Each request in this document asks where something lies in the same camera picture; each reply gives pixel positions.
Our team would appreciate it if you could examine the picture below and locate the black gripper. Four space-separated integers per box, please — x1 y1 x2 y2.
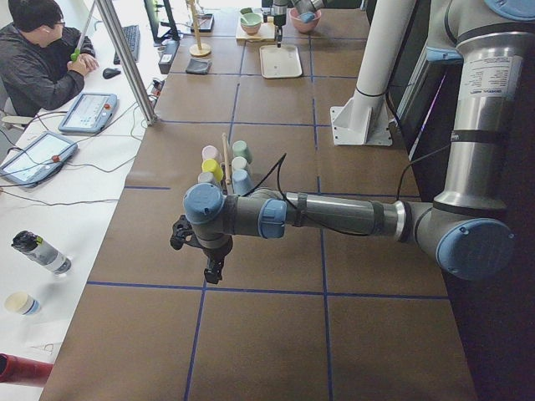
203 237 233 285
273 13 286 47

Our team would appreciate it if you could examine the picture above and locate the beige rabbit tray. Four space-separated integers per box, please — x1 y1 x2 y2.
259 44 303 79

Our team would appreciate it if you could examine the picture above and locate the green cup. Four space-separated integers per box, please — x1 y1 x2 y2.
232 140 252 164

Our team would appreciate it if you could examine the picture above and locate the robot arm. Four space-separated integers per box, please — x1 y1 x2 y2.
171 1 534 284
261 0 329 48

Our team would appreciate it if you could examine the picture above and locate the blue cup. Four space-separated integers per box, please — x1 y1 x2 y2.
232 169 253 196

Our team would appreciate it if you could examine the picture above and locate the grey cup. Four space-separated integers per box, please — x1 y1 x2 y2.
197 171 221 188

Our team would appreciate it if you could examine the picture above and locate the yellow cup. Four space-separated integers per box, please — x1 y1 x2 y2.
201 159 224 182

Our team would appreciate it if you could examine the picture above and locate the cream white cup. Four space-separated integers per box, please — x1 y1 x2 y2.
231 156 252 174

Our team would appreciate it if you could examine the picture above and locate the pink cup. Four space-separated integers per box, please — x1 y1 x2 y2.
201 145 222 163

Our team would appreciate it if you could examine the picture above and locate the paper cup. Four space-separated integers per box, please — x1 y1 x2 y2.
4 292 41 316

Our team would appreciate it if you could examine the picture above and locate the wooden cutting board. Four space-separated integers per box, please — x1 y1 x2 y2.
236 13 275 41

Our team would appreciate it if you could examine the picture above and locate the pink bowl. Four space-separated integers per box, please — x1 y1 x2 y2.
288 8 321 33

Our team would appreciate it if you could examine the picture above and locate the green bowl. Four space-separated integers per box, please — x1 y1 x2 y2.
240 13 263 35

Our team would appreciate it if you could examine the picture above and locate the wooden mug tree stand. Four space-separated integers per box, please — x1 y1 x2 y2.
187 0 211 58

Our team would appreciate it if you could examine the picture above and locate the grey folded cloth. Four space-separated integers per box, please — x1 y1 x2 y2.
185 58 211 75

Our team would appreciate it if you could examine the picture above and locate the black keyboard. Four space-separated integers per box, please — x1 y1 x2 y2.
122 25 140 63

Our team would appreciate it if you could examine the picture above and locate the black computer mouse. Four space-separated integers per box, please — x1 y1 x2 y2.
102 68 121 79

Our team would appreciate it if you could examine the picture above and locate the grey water bottle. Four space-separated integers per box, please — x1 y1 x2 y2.
11 231 71 275

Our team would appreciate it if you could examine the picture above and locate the teach pendant tablet far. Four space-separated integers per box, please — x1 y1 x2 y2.
58 93 118 135

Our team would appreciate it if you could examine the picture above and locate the teach pendant tablet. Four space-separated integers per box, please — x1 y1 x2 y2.
1 131 79 187
58 93 118 135

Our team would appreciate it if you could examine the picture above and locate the teach pendant tablet near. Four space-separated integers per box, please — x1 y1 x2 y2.
1 131 79 187

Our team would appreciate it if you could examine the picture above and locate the red cylinder object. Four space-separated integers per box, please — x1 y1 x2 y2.
1 353 54 387

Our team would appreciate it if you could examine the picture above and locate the seated person in black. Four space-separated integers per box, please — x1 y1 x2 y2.
1 0 99 117

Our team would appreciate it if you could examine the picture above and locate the white wire cup rack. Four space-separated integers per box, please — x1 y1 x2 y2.
196 165 254 197

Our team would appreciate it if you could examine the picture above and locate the wooden rack handle rod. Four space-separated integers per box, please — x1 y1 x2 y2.
222 132 232 186

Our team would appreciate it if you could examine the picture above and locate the white camera pole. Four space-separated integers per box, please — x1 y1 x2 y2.
330 0 416 146

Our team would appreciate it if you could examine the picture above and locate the aluminium frame post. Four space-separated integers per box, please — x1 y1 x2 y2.
94 0 157 126

